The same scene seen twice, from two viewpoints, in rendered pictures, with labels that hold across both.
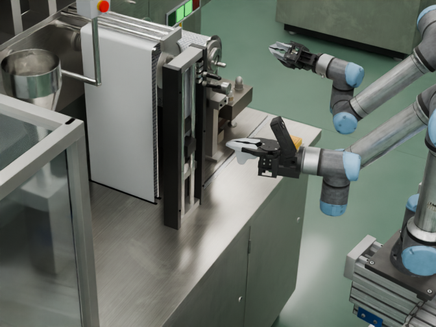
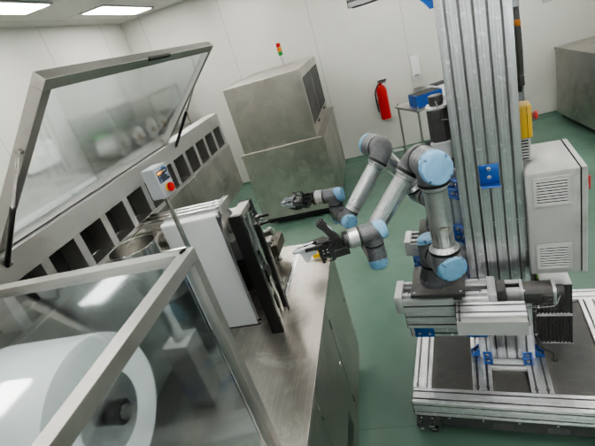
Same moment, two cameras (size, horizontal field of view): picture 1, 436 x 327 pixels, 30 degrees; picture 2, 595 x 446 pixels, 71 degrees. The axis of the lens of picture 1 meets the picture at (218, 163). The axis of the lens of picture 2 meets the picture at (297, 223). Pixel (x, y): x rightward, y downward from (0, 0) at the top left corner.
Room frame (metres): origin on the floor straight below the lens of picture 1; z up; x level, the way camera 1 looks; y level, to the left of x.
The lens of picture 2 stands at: (0.48, 0.21, 1.95)
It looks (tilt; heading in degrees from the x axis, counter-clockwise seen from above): 23 degrees down; 348
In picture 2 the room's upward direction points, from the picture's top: 18 degrees counter-clockwise
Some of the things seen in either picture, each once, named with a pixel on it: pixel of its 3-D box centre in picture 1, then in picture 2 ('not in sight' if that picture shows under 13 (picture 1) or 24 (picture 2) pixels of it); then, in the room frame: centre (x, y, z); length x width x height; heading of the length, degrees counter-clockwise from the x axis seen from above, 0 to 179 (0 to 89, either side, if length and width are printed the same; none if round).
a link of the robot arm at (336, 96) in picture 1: (342, 101); (338, 212); (2.40, -0.41, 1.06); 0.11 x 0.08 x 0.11; 178
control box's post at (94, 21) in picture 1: (96, 48); (177, 222); (1.85, 0.32, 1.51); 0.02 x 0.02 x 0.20
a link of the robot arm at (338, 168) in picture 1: (339, 165); (372, 232); (1.80, -0.33, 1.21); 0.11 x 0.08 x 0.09; 79
